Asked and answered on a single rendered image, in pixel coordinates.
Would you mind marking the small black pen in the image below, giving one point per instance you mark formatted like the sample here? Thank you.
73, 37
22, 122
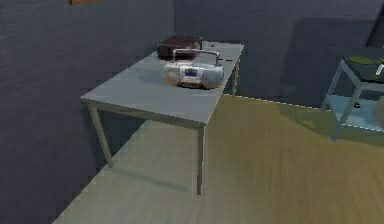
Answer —
228, 60

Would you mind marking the orange framed picture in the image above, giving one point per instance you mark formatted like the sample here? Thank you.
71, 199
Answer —
83, 1

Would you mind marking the dark brown box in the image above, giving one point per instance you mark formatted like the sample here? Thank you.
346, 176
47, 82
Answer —
178, 46

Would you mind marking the grey side table with shelf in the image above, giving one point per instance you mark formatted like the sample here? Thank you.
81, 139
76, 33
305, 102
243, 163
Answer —
350, 100

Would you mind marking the silver portable radio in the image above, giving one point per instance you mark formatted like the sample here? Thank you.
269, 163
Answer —
193, 75

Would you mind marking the dark bowl with green top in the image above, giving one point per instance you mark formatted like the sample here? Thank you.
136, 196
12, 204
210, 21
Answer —
361, 65

